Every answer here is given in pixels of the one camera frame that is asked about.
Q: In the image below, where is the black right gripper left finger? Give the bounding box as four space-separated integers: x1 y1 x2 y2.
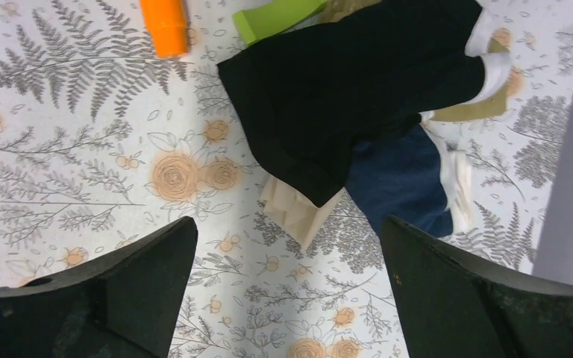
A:
0 217 198 357

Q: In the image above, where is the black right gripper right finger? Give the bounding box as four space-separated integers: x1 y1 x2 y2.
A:
380 216 573 358

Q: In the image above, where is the black underwear white trim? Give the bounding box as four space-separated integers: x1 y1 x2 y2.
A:
217 1 512 207

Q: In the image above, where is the navy blue underwear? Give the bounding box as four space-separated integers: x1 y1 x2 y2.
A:
345 125 454 238

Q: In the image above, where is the olive khaki underwear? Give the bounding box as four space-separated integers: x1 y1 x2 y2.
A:
430 64 513 122

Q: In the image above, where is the green block near underwear pile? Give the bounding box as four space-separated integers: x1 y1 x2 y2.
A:
232 0 328 45

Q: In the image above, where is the beige folded cloth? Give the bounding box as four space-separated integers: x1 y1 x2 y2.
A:
260 175 344 251

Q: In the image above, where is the floral table cloth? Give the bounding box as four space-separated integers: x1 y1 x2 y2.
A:
0 1 573 357

